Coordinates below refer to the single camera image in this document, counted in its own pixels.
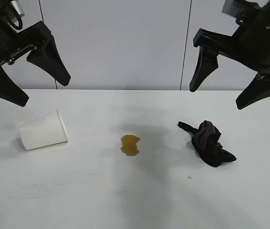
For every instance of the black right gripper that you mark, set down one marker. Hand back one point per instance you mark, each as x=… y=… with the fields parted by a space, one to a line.
x=263 y=43

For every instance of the white paper cup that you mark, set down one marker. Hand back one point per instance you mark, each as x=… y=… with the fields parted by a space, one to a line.
x=44 y=131

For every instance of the black and purple cloth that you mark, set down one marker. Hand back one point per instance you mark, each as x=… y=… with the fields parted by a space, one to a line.
x=209 y=145

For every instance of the brown liquid spill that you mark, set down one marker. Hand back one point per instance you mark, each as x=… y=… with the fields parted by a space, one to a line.
x=130 y=146

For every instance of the black right camera bracket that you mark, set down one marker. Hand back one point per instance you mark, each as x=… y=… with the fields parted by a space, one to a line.
x=244 y=17

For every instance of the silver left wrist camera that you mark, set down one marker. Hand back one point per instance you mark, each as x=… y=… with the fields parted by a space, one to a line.
x=18 y=7

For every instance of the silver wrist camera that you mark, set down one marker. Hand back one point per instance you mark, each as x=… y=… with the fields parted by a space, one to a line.
x=229 y=8
x=18 y=7

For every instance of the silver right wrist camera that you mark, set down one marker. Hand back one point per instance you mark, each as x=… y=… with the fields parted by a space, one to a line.
x=229 y=8

